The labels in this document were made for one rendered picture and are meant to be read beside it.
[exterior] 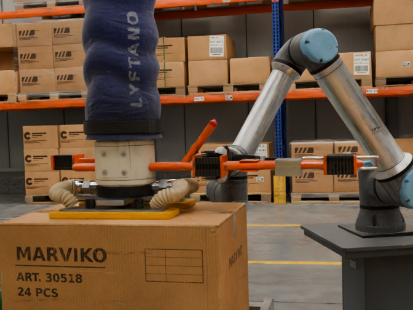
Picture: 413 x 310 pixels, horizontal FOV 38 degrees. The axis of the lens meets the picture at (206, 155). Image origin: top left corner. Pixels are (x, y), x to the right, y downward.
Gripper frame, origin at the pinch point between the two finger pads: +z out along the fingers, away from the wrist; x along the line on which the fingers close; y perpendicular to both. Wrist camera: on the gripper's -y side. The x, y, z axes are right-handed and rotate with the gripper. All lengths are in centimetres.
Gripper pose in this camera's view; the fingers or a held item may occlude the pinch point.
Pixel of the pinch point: (219, 165)
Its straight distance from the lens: 166.5
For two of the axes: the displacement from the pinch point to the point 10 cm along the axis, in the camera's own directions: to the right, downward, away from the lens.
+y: -9.7, 0.0, 2.3
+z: -2.3, 0.5, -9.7
